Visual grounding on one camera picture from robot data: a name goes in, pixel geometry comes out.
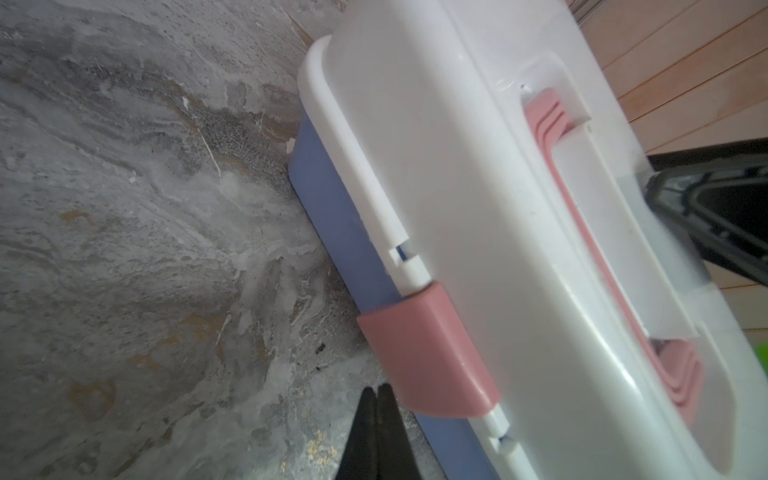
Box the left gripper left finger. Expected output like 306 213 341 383
335 387 378 480

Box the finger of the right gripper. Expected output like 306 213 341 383
645 158 767 286

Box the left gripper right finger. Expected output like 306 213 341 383
376 384 422 480

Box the white blue tool box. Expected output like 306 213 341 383
289 1 767 479

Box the green plastic cup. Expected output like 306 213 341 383
754 342 768 374

